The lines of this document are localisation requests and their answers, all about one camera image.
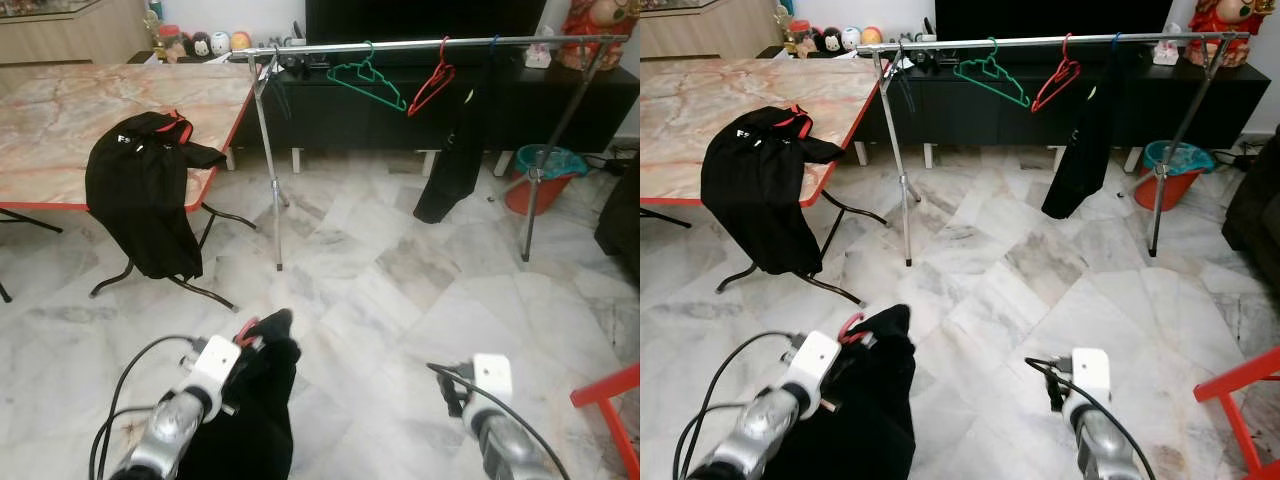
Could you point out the light wooden cabinet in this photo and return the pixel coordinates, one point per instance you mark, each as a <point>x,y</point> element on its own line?
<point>70,40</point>
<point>700,35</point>

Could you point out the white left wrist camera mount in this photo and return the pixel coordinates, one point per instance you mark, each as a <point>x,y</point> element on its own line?
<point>812,360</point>
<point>213,365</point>

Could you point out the red plastic hanger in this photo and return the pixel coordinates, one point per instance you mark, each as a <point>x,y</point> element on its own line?
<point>845,322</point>
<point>1068,66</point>
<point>443,70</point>
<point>243,325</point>

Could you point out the red laughing Buddha statue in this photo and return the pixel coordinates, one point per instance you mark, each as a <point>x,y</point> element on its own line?
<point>590,40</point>
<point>1220,35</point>

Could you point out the red plastic bucket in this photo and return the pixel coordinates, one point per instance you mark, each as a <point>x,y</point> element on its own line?
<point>535,200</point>
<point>1165,195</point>

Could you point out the black round plush toy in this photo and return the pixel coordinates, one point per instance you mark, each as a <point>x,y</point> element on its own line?
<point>830,41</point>
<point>200,46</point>

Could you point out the marble folding table red edge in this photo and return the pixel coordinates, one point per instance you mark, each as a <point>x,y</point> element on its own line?
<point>690,125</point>
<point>50,130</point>

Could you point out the black shirt red collar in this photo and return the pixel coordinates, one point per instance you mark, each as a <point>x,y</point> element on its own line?
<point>140,200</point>
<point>755,195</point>

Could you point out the green plastic hanger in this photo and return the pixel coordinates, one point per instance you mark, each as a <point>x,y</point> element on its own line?
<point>993,65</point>
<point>368,68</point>

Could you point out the red plastic stool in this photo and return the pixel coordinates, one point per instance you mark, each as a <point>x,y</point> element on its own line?
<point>605,385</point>
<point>1240,372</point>

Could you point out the black TV console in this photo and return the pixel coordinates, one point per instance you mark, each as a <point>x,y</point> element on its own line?
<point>330,120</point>
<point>960,115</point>

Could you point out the white tissue box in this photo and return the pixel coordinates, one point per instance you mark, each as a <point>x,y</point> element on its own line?
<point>1166,54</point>
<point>538,58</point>

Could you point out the teal gold figurine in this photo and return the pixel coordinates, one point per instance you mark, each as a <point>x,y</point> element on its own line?
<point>781,15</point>
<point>153,18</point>

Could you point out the red lidded jar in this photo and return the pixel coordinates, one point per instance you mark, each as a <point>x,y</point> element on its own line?
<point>799,40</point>
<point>170,44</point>

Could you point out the black garment green logo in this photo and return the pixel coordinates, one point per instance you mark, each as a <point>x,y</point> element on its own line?
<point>1080,165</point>
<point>455,170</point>

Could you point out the white round plush toy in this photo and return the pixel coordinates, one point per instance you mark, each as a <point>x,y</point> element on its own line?
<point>852,38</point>
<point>220,43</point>

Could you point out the orange round plush toy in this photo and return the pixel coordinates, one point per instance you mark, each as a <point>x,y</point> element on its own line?
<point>873,36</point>
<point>241,41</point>

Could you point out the silver metal garment rack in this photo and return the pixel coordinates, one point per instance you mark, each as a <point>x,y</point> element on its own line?
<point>1020,42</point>
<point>330,50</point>

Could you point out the black television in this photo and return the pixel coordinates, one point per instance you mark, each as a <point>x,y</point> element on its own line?
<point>420,15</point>
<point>1050,15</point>

